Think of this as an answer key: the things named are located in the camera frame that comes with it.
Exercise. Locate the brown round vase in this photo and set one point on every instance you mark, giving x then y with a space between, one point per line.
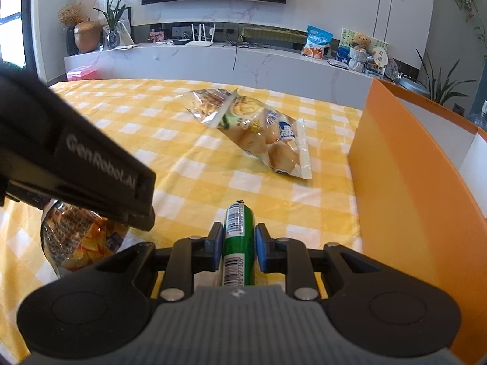
87 37

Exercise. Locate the white router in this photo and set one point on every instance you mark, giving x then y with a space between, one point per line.
199 42

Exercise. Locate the orange chips bag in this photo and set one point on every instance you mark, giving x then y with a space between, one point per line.
76 239

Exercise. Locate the white marble tv console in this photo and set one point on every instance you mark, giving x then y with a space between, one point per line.
190 62

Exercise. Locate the small pink card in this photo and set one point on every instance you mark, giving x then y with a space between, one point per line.
156 37

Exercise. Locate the dark vase with dry flowers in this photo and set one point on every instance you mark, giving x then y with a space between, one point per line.
70 26

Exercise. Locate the hanging vine plant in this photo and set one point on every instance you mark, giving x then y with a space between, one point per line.
468 0

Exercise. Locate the green white picture card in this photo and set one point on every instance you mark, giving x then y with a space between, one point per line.
344 40

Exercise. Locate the grey trash can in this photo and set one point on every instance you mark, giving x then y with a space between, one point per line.
413 84

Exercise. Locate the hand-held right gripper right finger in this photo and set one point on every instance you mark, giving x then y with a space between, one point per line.
263 249

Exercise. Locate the brown teddy bear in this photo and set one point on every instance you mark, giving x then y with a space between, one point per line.
360 42

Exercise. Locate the silver yellow chips bag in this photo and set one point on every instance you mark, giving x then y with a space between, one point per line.
209 104

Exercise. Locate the bread bun bag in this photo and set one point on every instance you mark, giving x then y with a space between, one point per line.
266 140

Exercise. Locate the small round paper fan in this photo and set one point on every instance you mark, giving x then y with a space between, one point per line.
379 57

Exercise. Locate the yellow checked tablecloth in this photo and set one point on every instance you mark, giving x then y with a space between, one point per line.
190 167

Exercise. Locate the orange cardboard box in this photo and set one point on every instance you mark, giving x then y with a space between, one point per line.
403 205

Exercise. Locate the potted long-leaf plant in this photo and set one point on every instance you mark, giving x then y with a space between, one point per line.
437 83

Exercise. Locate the pink plastic box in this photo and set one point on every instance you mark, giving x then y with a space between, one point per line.
81 73

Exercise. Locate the blue snack bag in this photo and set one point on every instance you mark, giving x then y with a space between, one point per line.
317 43

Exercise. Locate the white paper bag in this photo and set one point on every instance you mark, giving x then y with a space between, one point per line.
126 34

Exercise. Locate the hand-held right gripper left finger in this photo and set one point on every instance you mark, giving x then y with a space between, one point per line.
215 247

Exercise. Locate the green plant in glass vase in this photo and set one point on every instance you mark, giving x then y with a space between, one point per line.
113 26

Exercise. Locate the green sausage tube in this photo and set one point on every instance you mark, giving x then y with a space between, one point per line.
237 243

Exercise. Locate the blue water jug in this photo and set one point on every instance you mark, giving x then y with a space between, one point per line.
479 118

